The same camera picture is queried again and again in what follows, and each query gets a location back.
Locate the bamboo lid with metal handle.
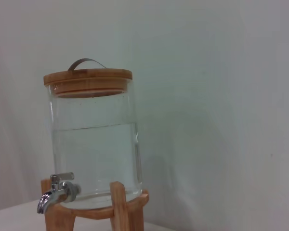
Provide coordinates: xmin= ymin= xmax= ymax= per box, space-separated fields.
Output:
xmin=43 ymin=58 xmax=133 ymax=99

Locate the chrome faucet tap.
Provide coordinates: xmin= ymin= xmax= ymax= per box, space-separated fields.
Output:
xmin=37 ymin=172 xmax=82 ymax=214

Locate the clear glass water dispenser jar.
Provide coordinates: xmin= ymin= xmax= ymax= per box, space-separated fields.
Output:
xmin=48 ymin=80 xmax=143 ymax=209

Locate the wooden dispenser stand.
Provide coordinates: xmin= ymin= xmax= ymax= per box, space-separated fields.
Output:
xmin=40 ymin=178 xmax=149 ymax=231

